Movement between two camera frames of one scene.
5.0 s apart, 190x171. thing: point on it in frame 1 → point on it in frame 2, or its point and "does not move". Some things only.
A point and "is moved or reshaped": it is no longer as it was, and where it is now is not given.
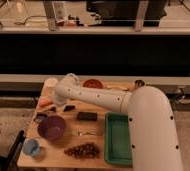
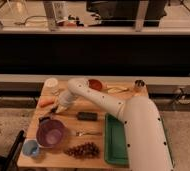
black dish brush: (40, 116) is moved or reshaped
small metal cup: (139, 82) does not move
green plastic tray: (117, 139) does not move
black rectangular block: (87, 116) does not move
